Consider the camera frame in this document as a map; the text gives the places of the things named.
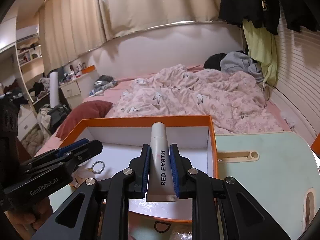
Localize white cosmetic tube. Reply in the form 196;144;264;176
146;122;178;202

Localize beige curtain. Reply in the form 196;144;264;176
40;0;223;68

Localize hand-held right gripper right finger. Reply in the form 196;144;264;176
170;143;288;240

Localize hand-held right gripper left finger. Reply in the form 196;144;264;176
30;144;152;240

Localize dark red pillow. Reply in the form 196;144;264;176
55;100;114;139

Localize pink sheeted bed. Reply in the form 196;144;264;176
35;64;300;155

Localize person's left hand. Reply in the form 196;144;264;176
4;197;54;240

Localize crumpled light cloth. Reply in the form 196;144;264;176
37;106;54;128

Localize black printed hanging garment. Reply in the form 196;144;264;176
219;0;280;35

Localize metal key ring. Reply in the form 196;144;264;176
91;160;104;174

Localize white air conditioner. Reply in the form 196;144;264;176
15;25;40;42

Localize black crumpled garment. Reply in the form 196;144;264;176
204;53;227;70

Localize white paper roll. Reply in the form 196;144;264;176
49;72;60;108

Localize orange cardboard box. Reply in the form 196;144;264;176
59;115;219;224

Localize silver grey bag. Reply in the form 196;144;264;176
94;75;118;90

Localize white nightstand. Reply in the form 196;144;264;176
59;79;84;109

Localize white slatted headboard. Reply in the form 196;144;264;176
265;12;320;143

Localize pink printed blanket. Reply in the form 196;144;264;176
110;65;283;134

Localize white wall shelf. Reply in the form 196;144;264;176
15;37;45;103

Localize grey crumpled garment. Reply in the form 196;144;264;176
220;52;264;80

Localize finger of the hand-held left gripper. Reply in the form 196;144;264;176
57;140;103;170
32;138;90;164

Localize yellow-green hanging garment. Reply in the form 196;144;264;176
242;19;278;87

